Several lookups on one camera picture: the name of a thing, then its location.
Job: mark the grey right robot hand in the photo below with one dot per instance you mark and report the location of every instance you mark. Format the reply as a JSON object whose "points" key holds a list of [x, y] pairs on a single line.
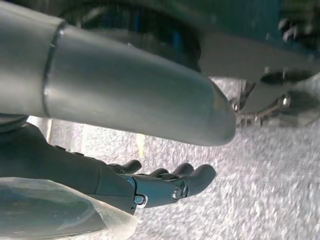
{"points": [[124, 82]]}

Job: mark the clear plastic guard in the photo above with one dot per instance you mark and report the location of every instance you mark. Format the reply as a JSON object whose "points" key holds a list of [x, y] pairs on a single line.
{"points": [[50, 212]]}

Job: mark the dark robot body shell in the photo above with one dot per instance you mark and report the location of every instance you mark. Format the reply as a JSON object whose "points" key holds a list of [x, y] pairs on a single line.
{"points": [[250, 56]]}

